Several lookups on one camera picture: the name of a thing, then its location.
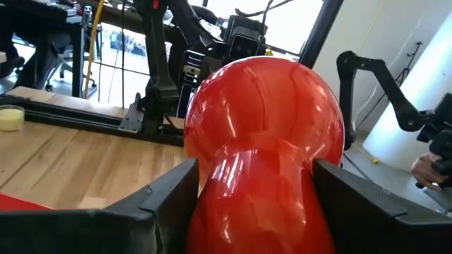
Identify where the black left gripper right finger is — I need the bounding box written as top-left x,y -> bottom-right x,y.
312,158 -> 452,254

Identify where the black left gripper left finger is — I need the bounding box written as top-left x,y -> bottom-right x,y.
0,157 -> 201,254

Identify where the red desk lamp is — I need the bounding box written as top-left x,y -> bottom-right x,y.
0,56 -> 345,254

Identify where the person's hand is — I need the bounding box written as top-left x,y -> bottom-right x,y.
410,152 -> 450,192

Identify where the black side desk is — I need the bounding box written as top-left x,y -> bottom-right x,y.
0,0 -> 93,99

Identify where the cream candle in glass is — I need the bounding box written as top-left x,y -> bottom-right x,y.
0,104 -> 25,133

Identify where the black office chair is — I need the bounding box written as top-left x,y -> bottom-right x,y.
13,31 -> 98,93

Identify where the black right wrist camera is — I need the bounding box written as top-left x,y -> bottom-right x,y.
225,15 -> 268,61

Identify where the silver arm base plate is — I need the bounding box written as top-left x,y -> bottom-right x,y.
118,92 -> 145,134

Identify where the yellow cable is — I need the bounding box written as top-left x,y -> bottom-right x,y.
83,0 -> 106,100

